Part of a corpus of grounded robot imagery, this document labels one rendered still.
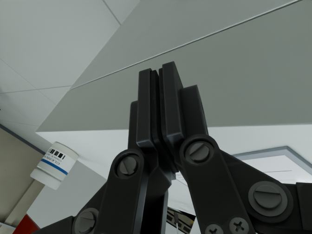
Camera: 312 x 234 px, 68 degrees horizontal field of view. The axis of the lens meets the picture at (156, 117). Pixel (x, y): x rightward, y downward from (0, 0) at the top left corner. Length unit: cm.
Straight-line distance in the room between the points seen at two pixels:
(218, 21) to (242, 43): 9
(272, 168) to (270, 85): 7
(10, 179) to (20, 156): 94
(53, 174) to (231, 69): 47
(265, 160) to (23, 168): 1101
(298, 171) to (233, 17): 19
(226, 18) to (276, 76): 15
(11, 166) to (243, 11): 1082
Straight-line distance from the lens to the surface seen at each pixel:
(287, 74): 20
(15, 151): 1089
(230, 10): 34
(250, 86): 20
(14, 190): 1124
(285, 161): 20
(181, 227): 103
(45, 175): 59
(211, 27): 33
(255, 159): 21
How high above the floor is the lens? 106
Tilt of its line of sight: 26 degrees down
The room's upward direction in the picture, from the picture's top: 152 degrees counter-clockwise
